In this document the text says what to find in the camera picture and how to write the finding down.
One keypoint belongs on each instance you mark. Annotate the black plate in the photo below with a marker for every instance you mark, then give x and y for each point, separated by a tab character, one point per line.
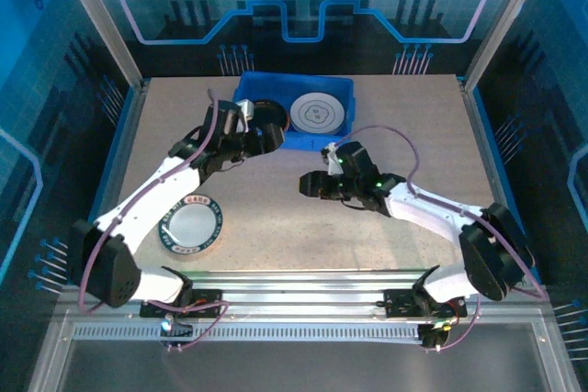
271	112

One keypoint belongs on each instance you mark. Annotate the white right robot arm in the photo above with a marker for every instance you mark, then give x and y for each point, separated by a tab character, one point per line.
427	210

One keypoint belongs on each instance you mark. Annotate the blue plastic bin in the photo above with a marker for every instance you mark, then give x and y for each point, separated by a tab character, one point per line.
312	142

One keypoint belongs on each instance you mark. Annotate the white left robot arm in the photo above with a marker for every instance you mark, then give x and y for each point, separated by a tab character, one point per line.
147	199

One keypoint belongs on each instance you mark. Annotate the green rimmed white plate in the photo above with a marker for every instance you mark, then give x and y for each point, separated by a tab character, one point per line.
190	227

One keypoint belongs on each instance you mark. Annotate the aluminium frame rail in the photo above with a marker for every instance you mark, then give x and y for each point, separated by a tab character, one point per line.
298	293

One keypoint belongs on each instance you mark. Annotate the aluminium frame post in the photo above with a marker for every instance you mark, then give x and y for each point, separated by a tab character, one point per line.
100	20
504	20

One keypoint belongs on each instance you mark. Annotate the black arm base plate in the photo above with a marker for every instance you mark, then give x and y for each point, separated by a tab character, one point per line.
399	304
206	302

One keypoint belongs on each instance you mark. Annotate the blue table edge strip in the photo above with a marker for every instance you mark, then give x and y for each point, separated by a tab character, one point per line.
113	158
496	158

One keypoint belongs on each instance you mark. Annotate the black controller module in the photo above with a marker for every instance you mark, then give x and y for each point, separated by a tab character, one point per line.
177	330
432	337

